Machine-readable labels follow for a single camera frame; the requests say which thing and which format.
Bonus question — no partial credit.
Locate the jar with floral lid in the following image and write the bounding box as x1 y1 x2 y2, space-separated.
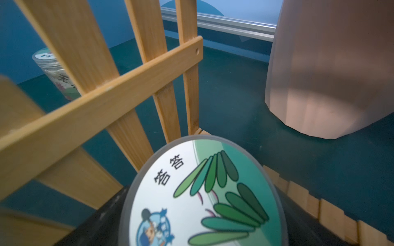
32 48 81 100

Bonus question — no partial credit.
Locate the jar with green tree lid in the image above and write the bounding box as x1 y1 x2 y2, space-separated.
118 135 288 246

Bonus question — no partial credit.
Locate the potted white flower bouquet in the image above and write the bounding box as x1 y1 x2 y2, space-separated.
265 1 394 139

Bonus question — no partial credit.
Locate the wooden slatted shelf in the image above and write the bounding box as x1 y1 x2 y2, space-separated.
1 1 394 246

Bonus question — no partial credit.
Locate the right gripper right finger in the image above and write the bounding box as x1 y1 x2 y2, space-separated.
277 189 349 246

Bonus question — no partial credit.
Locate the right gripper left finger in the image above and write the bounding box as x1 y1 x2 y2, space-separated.
56 186 129 246

